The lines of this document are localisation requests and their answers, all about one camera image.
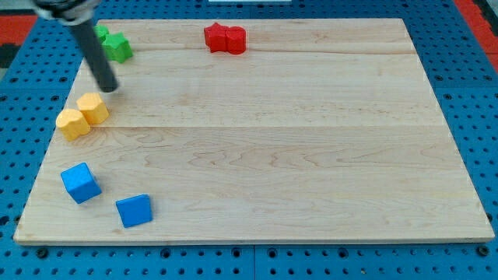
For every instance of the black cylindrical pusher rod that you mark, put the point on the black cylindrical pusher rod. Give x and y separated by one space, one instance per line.
91 48

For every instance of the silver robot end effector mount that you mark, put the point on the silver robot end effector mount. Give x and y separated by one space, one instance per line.
67 12

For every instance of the wooden board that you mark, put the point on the wooden board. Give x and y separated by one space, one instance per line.
324 131

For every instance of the green block behind rod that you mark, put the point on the green block behind rod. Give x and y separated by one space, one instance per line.
101 32

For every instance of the green star block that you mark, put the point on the green star block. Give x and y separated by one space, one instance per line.
117 48

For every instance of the yellow hexagon block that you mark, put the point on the yellow hexagon block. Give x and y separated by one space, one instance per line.
93 108

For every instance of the yellow heart block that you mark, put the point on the yellow heart block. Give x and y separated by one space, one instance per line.
72 124

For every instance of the red star block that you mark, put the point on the red star block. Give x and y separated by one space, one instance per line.
215 37

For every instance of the red rounded block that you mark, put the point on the red rounded block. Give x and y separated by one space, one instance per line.
236 40

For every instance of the blue cube block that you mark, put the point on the blue cube block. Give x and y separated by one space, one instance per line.
80 183

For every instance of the blue flat square block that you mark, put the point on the blue flat square block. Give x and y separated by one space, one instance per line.
135 210

